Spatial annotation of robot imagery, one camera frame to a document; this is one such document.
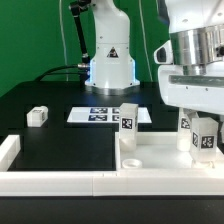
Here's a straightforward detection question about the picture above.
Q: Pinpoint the white square table top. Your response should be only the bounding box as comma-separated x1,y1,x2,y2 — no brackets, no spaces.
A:
115,132,224,170

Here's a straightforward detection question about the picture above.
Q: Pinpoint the AprilTag marker sheet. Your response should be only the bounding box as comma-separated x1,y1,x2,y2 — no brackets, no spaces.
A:
67,107,152,123

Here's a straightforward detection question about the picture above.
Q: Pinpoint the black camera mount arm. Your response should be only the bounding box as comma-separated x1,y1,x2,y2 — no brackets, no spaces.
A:
69,0,91,63

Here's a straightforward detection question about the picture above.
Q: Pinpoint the white hanging cable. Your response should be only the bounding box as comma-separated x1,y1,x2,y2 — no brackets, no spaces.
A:
58,0,70,82

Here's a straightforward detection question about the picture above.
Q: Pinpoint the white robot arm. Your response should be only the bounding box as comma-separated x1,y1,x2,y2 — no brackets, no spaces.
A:
86,0,224,115

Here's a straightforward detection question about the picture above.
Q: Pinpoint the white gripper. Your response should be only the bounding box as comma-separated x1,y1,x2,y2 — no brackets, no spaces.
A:
154,41,224,115

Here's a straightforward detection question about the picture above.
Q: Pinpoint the black cable bundle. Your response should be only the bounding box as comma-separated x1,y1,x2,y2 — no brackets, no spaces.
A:
34,63,92,83

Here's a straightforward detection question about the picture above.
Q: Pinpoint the white U-shaped obstacle fence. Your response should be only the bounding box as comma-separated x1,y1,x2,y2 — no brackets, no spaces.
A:
0,135,224,196

